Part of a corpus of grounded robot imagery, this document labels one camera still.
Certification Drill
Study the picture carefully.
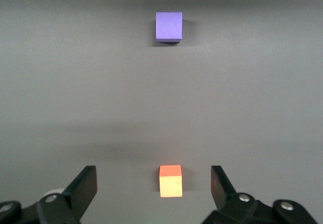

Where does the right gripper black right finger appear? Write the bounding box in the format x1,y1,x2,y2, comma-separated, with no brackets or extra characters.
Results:
201,165,319,224

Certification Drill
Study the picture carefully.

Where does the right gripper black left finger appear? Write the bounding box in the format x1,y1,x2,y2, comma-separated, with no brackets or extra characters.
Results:
0,165,98,224

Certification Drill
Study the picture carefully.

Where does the orange foam block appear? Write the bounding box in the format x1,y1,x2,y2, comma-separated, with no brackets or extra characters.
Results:
159,164,183,198

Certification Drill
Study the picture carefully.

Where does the purple foam block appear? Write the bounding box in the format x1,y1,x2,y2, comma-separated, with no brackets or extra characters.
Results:
155,12,183,43

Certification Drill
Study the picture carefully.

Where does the dark grey table cover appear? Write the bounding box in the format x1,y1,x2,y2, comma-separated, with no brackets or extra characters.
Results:
0,0,323,224

